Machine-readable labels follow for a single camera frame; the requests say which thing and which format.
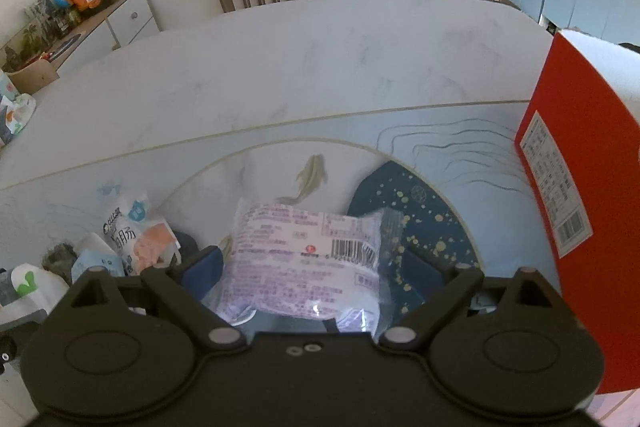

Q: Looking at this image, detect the white sideboard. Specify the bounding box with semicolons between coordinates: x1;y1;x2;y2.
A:
50;0;161;75

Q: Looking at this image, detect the white sausage packet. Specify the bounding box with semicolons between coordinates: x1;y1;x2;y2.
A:
102;192;181;275

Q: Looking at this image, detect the patterned tissue pack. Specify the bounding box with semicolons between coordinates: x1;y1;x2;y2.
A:
0;72;37;145

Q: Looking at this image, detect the open cardboard box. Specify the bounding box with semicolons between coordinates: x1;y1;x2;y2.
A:
7;59;60;95

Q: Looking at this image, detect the white packet green print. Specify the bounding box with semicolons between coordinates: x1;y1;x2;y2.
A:
0;263;68;323

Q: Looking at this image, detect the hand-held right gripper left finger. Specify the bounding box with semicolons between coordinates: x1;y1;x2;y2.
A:
70;247;248;355

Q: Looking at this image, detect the landscape printed board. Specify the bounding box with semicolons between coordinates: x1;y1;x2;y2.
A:
0;0;81;68

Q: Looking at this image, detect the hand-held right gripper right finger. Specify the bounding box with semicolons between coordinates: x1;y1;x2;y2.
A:
377;249;571;350

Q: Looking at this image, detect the red cardboard box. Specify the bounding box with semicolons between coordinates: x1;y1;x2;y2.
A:
515;29;640;395

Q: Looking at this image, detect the white and blue packet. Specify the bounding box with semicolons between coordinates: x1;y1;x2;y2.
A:
72;232;126;283

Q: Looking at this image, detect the dark clear packet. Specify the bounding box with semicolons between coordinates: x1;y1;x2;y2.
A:
42;244;76;275

